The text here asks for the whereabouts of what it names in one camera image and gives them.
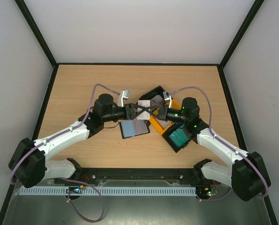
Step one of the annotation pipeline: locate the yellow tray middle compartment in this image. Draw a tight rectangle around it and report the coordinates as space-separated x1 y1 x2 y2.
149 100 181 135

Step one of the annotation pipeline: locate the black frame post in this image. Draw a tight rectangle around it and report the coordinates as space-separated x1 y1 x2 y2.
219 0 264 70
15 0 58 68

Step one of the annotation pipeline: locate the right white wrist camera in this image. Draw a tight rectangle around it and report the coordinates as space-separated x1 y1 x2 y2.
163 91 173 108

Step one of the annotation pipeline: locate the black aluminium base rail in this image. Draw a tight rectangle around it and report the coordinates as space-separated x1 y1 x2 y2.
14 166 263 186

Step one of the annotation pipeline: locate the controller board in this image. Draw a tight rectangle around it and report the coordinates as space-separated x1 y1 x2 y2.
64 185 86 200
196 184 219 201

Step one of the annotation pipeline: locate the red patterned white card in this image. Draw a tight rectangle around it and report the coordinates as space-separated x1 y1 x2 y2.
137 99 152 120

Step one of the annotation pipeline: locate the black frame post left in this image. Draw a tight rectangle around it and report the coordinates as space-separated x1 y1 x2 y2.
15 0 58 68

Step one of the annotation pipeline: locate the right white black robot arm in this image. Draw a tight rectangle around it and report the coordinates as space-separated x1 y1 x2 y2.
136 97 271 202

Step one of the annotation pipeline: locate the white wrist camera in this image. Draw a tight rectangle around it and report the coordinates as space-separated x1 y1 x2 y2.
117 90 130 107
163 91 173 108

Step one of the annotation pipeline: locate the black tray left compartment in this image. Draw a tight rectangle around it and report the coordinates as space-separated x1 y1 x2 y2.
139 86 165 101

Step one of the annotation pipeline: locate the right controller board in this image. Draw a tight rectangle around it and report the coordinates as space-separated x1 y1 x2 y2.
196 184 219 201

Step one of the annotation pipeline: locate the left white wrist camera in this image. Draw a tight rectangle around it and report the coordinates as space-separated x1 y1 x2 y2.
117 90 130 107

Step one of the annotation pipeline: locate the black card holder wallet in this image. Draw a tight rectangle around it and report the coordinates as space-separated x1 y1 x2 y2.
119 119 151 139

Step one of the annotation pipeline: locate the teal card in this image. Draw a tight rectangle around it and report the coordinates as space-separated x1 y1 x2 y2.
169 128 190 148

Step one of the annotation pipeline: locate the red circle white card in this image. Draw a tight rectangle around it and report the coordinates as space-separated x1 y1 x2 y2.
134 120 150 136

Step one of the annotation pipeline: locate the left controller board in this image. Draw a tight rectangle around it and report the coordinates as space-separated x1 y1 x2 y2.
64 185 86 200

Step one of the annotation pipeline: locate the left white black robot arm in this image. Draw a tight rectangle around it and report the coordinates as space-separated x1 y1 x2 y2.
8 94 160 188

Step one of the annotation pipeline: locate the light blue slotted cable duct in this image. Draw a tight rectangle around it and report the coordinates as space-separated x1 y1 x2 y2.
18 186 196 196

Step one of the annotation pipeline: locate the black frame post right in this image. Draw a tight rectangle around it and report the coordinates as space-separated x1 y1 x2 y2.
219 0 264 70

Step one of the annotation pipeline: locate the red striped card in tray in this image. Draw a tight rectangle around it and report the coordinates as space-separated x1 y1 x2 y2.
150 95 165 106

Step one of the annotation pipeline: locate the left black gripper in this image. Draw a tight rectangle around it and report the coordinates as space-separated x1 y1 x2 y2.
103 103 145 123

